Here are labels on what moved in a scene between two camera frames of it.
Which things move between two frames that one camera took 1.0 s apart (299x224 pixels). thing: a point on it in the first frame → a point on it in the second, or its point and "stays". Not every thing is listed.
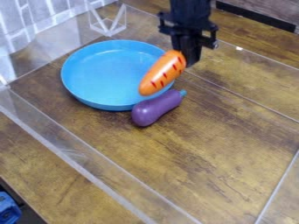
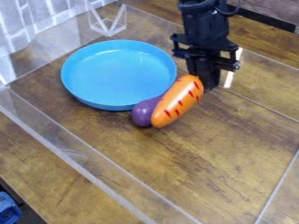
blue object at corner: [11, 211] stays
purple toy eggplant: [150, 110] stays
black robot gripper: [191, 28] → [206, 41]
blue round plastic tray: [102, 73] stays
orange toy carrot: [163, 73] → [181, 97]
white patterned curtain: [25, 17] stays
